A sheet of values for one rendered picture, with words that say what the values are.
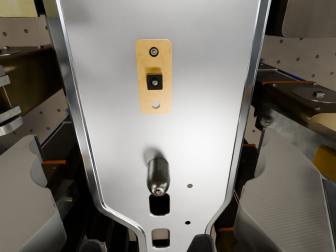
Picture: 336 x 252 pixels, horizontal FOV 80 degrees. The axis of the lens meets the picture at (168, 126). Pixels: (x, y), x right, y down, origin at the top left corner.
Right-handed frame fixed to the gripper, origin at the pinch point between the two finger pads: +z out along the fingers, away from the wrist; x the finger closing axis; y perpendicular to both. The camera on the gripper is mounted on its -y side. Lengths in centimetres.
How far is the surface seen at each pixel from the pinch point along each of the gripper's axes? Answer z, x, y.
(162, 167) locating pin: 9.2, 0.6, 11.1
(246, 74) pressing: 11.2, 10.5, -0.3
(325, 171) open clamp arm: 2.0, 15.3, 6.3
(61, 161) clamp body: 16.0, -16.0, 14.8
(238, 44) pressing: 11.2, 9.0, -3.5
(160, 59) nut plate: 10.9, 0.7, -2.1
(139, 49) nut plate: 10.9, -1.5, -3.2
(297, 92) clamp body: 13.2, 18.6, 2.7
